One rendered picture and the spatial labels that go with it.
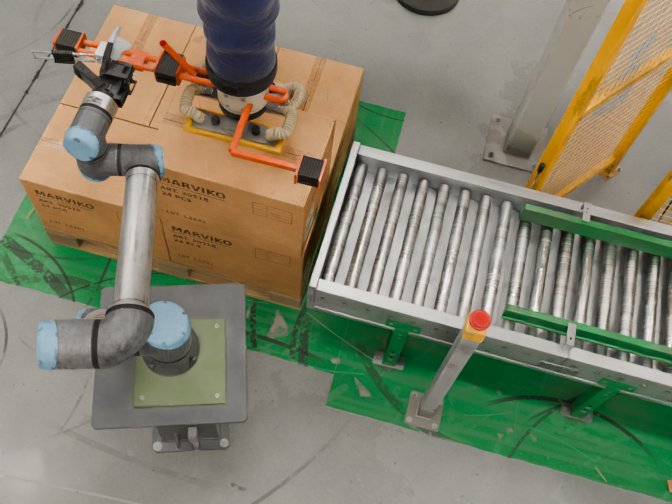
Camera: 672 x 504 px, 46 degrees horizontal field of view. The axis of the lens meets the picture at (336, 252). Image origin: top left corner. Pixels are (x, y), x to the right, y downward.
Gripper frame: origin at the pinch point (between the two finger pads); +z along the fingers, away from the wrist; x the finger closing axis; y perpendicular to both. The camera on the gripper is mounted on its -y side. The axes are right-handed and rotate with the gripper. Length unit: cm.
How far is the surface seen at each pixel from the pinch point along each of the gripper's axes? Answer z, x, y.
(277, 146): 9, -45, 43
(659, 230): 49, -98, 194
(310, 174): -7, -31, 58
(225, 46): 11.0, -3.9, 26.5
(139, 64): 19.3, -32.3, -6.9
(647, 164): 129, -158, 210
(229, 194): 0, -69, 28
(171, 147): 10, -63, 3
